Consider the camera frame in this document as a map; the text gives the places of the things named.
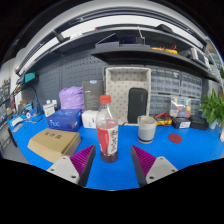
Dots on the clear organizer with coloured parts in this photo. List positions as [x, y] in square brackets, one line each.
[180, 106]

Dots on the purple plastic bag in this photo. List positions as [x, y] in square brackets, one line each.
[71, 98]

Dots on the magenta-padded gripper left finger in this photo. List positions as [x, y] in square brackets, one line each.
[71, 168]

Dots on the grey and white mug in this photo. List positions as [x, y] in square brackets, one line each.
[146, 130]

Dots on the white perforated tray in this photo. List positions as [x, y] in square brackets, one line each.
[120, 80]

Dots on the grey small-parts drawer cabinet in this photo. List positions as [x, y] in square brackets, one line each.
[160, 105]
[165, 80]
[191, 85]
[196, 106]

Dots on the dark grey upright box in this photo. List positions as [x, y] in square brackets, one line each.
[92, 95]

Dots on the dark grey pegboard panel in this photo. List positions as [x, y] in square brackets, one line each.
[73, 71]

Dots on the black wall shelf unit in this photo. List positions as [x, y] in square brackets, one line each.
[133, 53]

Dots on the black box with white label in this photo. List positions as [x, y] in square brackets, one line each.
[181, 122]

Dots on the green potted plant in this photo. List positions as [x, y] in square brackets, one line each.
[213, 108]

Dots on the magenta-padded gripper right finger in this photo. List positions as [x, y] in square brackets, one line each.
[155, 168]

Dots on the black rounded zip case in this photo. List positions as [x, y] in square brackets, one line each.
[137, 105]

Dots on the clear red-capped drink bottle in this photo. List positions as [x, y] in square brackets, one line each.
[107, 136]

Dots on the teal storage bin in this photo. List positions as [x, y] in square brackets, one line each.
[30, 77]

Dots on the yellow multimeter with red leads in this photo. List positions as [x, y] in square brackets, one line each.
[163, 119]

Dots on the small white labelled box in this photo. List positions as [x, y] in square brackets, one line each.
[49, 109]

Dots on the blue printed carton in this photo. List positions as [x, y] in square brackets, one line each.
[63, 120]

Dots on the flat black case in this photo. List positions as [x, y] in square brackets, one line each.
[199, 122]

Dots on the flat round red coaster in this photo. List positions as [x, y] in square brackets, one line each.
[175, 138]

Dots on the brown cardboard box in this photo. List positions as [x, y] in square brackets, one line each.
[51, 143]

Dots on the small white carton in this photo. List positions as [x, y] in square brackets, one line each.
[88, 119]

